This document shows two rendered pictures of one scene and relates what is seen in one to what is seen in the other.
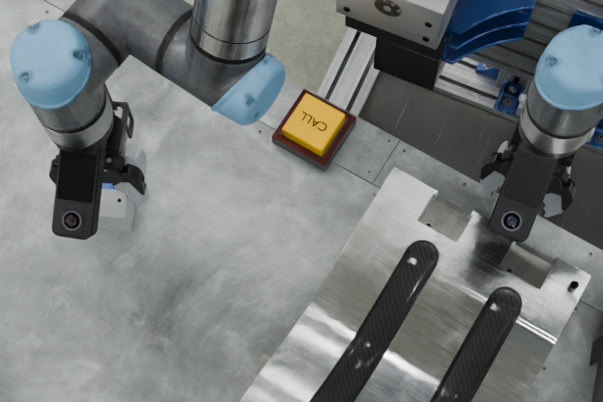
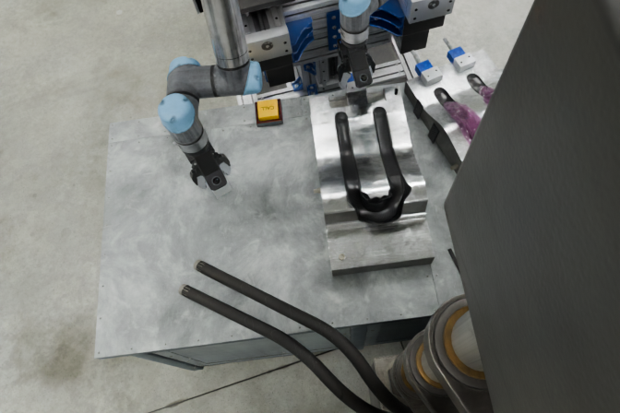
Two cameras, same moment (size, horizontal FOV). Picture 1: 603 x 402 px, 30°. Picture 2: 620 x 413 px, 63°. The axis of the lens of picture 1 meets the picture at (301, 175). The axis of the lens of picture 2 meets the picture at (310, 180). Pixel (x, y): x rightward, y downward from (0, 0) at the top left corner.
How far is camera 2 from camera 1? 0.40 m
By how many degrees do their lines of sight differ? 13
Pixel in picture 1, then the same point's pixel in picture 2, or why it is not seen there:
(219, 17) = (229, 48)
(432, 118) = not seen: hidden behind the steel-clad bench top
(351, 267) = (320, 137)
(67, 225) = (216, 183)
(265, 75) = (256, 65)
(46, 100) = (184, 125)
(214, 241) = (264, 171)
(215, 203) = (254, 159)
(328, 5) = not seen: hidden behind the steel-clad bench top
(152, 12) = (198, 73)
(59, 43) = (175, 100)
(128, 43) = (197, 91)
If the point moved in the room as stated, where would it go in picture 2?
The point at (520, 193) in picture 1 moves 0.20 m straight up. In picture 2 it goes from (360, 66) to (361, 13)
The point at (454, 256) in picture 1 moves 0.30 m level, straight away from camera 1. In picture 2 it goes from (351, 110) to (320, 30)
